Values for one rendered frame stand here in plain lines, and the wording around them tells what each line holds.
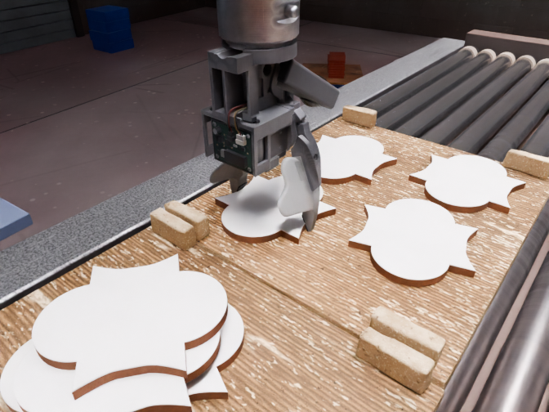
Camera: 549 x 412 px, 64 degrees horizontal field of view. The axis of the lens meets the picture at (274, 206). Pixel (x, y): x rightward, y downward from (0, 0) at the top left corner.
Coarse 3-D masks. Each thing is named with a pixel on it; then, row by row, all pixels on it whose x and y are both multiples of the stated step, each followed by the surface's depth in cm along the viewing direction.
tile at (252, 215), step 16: (240, 192) 56; (256, 192) 56; (272, 192) 56; (320, 192) 56; (240, 208) 53; (256, 208) 53; (272, 208) 53; (320, 208) 53; (224, 224) 50; (240, 224) 50; (256, 224) 50; (272, 224) 50; (288, 224) 50; (304, 224) 50; (240, 240) 49; (256, 240) 49
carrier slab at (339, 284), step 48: (384, 144) 70; (432, 144) 70; (336, 192) 58; (384, 192) 58; (528, 192) 58; (288, 240) 49; (336, 240) 49; (480, 240) 49; (288, 288) 43; (336, 288) 43; (384, 288) 43; (432, 288) 43; (480, 288) 43
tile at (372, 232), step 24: (384, 216) 52; (408, 216) 52; (432, 216) 52; (360, 240) 48; (384, 240) 48; (408, 240) 48; (432, 240) 48; (456, 240) 48; (384, 264) 45; (408, 264) 45; (432, 264) 45; (456, 264) 45
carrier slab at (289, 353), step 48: (144, 240) 49; (48, 288) 43; (240, 288) 43; (0, 336) 38; (288, 336) 38; (336, 336) 38; (240, 384) 34; (288, 384) 34; (336, 384) 34; (384, 384) 34; (432, 384) 34
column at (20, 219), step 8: (0, 200) 68; (0, 208) 66; (8, 208) 66; (16, 208) 66; (0, 216) 65; (8, 216) 65; (16, 216) 65; (24, 216) 65; (0, 224) 63; (8, 224) 63; (16, 224) 64; (24, 224) 65; (0, 232) 63; (8, 232) 64; (0, 240) 63
